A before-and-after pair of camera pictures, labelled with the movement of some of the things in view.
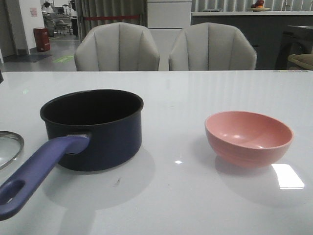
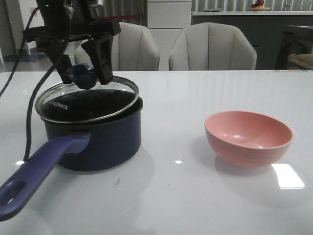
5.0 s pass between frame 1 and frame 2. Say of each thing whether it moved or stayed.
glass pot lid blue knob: moved
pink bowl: stayed
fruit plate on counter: stayed
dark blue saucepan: stayed
